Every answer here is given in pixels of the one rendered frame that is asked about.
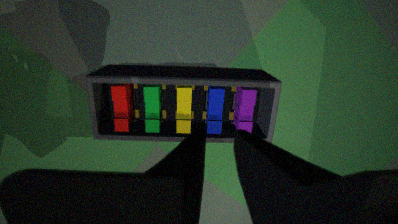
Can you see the black fuse block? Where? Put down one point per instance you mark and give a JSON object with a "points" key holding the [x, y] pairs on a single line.
{"points": [[138, 103]]}

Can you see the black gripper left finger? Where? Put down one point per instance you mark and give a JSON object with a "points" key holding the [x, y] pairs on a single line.
{"points": [[170, 192]]}

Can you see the purple block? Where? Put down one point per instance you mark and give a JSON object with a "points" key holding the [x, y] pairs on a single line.
{"points": [[245, 102]]}

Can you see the yellow fuse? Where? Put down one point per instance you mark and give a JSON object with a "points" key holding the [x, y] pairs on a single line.
{"points": [[184, 102]]}

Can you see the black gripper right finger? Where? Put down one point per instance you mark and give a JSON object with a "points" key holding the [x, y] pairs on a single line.
{"points": [[281, 188]]}

